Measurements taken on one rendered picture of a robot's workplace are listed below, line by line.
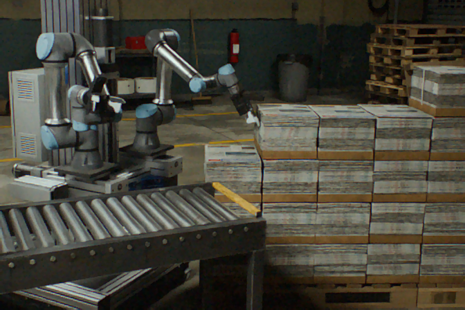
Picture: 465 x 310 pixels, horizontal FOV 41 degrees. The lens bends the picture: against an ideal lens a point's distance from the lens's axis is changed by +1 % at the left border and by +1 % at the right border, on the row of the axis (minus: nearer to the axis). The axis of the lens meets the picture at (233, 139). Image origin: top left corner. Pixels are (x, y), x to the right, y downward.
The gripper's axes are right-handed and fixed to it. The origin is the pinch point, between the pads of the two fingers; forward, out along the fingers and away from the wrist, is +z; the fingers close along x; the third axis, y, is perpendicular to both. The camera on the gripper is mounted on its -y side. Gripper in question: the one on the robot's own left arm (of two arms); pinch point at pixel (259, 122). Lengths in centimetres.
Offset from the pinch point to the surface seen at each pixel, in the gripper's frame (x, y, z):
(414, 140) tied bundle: 18, -66, 43
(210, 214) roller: 90, 35, 4
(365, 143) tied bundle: 18, -43, 32
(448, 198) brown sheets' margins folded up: 18, -69, 81
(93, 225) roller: 101, 73, -18
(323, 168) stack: 17.6, -18.1, 33.6
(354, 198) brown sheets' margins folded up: 18, -25, 56
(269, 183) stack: 18.0, 10.2, 27.1
